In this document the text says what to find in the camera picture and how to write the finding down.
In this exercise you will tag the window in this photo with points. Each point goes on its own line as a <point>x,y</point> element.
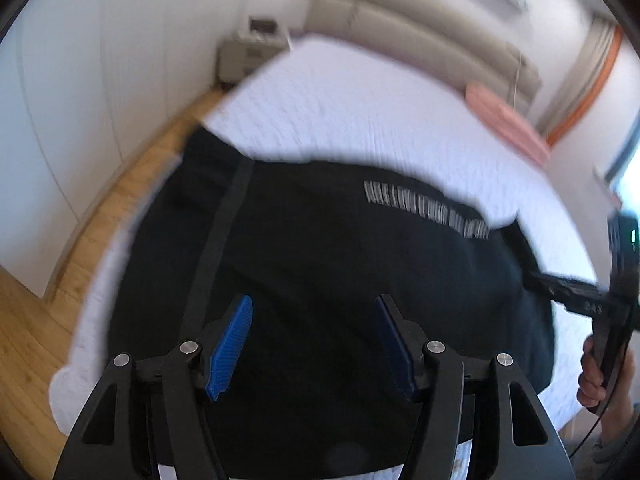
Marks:
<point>627,160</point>

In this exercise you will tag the bed with white quilted cover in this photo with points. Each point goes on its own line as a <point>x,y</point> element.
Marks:
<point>350,100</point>

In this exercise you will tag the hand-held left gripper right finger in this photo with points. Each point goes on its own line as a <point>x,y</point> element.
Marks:
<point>396,350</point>

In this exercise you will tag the beige nightstand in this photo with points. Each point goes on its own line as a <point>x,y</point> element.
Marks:
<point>245,57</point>

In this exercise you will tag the black hooded jacket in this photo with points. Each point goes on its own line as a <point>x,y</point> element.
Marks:
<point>325,240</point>

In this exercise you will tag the white wardrobe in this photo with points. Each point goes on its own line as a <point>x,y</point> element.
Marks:
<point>75,90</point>

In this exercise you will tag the pink pillow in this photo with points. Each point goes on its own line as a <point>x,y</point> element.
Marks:
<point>505,120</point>

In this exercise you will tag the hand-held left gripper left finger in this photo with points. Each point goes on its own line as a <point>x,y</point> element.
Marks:
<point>231,345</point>

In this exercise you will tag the orange and beige curtain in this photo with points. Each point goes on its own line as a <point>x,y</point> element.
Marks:
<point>585,80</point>

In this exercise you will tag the person's right forearm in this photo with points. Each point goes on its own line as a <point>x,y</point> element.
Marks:
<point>617,445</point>

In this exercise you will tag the beige padded headboard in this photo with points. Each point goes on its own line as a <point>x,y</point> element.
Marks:
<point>400,15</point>

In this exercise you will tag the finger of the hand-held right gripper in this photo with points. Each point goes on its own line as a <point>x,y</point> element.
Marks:
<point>565,290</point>

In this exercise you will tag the person's right hand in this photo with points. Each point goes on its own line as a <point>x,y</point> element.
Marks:
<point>590,380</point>

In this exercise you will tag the dark framed box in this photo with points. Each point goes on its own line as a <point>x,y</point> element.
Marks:
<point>262,25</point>

